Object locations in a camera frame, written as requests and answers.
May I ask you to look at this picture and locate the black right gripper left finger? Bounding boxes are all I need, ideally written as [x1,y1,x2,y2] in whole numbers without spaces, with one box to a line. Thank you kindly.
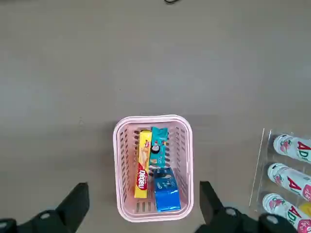
[0,182,90,233]

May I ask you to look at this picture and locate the blue cookie box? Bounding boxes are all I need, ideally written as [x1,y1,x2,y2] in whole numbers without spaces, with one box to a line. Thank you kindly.
[153,167,182,213]

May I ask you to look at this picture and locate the teal snack packet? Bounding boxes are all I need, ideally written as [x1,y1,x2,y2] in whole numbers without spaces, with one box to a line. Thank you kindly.
[149,126,169,168]

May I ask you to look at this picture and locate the yellow plastic piece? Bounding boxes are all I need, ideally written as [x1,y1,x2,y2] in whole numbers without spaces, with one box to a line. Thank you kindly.
[298,202,311,216]

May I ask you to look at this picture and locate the white printed drink bottle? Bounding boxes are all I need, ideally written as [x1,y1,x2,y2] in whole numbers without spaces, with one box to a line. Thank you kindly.
[267,163,311,202]
[273,133,311,163]
[262,193,311,231]

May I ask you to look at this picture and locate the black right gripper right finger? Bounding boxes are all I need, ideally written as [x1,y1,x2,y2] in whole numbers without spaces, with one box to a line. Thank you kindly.
[195,181,299,233]

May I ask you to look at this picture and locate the clear acrylic bottle shelf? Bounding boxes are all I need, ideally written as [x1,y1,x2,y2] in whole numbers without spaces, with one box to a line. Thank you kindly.
[249,128,311,233]

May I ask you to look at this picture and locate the pink plastic basket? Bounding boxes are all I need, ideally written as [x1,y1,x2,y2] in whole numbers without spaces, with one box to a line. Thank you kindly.
[113,115,194,223]

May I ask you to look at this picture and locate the yellow wafer box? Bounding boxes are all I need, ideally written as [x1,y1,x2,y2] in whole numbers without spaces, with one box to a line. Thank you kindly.
[134,130,153,199]

